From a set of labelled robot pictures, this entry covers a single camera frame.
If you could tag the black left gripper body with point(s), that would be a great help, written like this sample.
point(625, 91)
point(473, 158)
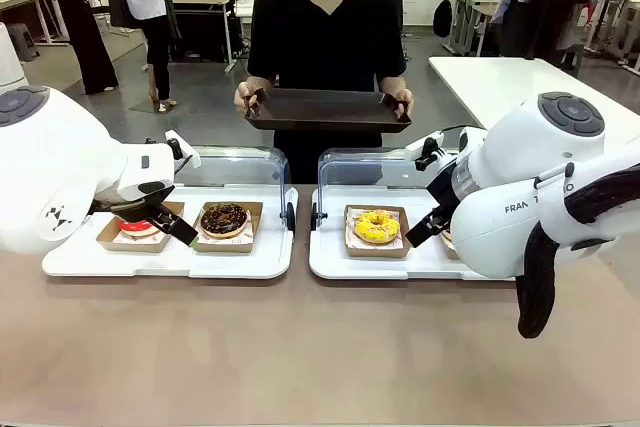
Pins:
point(150, 188)

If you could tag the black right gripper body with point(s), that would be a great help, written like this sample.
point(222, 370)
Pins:
point(442, 192)

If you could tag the cardboard donut tray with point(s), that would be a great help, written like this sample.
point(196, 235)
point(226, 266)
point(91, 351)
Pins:
point(350, 247)
point(448, 247)
point(252, 242)
point(115, 239)

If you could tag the yellow sprinkled donut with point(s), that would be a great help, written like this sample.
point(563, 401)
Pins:
point(367, 227)

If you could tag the dark brown serving tray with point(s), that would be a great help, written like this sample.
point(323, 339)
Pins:
point(325, 112)

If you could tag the person's left forearm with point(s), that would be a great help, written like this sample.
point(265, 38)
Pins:
point(392, 83)

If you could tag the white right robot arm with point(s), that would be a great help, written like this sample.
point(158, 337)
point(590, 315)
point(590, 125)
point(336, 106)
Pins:
point(500, 227)

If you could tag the person's right forearm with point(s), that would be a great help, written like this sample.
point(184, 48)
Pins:
point(261, 82)

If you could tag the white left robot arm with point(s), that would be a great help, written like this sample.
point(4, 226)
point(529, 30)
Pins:
point(50, 157)

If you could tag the red glazed donut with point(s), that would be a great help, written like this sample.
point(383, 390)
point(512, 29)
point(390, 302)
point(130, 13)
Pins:
point(132, 228)

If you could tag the chocolate sprinkled donut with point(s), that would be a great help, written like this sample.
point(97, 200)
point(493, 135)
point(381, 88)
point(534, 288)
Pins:
point(225, 219)

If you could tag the person in blue top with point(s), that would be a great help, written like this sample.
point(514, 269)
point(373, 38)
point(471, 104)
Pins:
point(85, 37)

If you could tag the person in black shirt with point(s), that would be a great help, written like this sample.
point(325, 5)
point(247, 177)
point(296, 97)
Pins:
point(325, 37)

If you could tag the person in dark jacket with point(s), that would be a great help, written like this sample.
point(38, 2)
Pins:
point(550, 7)

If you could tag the person's left hand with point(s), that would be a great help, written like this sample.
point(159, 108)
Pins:
point(406, 102)

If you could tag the person's right hand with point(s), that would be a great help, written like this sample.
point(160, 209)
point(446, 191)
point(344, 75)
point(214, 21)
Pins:
point(247, 94)

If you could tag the white display tray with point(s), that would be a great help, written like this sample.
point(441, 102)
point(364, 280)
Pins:
point(380, 267)
point(240, 264)

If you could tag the clear display lid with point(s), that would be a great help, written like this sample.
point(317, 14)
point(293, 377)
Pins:
point(360, 162)
point(240, 162)

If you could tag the black backpack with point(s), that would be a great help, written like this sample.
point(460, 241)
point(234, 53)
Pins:
point(442, 17)

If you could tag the white cylindrical appliance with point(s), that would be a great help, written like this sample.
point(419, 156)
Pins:
point(10, 57)

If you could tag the white background table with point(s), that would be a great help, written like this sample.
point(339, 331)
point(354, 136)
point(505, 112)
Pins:
point(475, 2)

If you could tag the dark plastic stool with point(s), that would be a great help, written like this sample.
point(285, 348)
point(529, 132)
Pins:
point(22, 39)

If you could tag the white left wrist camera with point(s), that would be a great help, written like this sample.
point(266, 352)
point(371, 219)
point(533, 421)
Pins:
point(190, 157)

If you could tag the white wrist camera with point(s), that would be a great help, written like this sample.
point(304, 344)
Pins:
point(425, 144)
point(190, 157)

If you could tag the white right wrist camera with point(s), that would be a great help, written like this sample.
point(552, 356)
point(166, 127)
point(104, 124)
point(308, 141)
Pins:
point(425, 144)

